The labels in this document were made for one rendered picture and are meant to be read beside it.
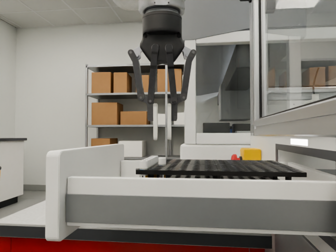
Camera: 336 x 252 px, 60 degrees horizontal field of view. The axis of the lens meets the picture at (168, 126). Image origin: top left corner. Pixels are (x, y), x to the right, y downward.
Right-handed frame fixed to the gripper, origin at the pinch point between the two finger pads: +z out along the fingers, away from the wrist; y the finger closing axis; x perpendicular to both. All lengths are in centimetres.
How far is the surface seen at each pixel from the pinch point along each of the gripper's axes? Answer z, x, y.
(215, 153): 17, 69, 22
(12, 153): 56, 331, -207
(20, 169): 81, 346, -205
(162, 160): 5.5, -11.7, 0.2
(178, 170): 5.8, -18.0, 2.5
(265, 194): 7.5, -23.2, 12.3
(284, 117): -0.9, -3.8, 22.1
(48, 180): 6.2, -21.8, -13.4
